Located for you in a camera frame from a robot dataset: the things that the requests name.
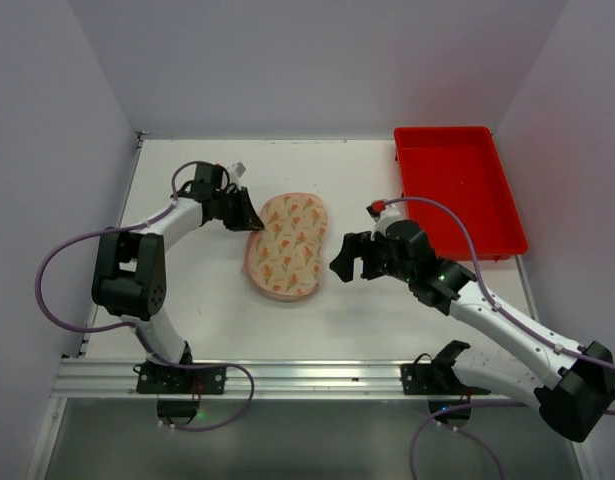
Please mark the floral mesh laundry bag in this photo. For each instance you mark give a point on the floral mesh laundry bag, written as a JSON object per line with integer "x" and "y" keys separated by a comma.
{"x": 284, "y": 260}

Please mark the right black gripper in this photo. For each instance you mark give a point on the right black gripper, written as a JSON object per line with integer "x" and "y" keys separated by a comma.
{"x": 368, "y": 255}

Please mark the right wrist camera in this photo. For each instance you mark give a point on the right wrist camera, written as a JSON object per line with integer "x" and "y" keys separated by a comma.
{"x": 384, "y": 215}

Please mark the aluminium mounting rail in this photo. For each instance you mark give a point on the aluminium mounting rail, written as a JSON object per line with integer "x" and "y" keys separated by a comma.
{"x": 273, "y": 380}

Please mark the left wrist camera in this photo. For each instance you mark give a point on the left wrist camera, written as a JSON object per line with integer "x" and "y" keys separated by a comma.
{"x": 234, "y": 172}

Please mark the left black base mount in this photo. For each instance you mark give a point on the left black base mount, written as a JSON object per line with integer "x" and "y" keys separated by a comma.
{"x": 179, "y": 391}

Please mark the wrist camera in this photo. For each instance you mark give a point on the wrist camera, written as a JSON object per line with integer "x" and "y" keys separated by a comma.
{"x": 234, "y": 172}
{"x": 384, "y": 215}

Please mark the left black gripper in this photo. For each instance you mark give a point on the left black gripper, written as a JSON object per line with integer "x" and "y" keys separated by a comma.
{"x": 232, "y": 209}

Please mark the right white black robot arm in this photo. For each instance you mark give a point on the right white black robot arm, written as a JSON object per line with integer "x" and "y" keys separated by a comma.
{"x": 571, "y": 385}

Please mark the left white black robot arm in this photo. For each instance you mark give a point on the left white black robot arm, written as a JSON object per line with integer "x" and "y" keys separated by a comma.
{"x": 129, "y": 279}

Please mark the red plastic tray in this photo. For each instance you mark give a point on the red plastic tray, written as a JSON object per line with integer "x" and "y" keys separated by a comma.
{"x": 459, "y": 167}

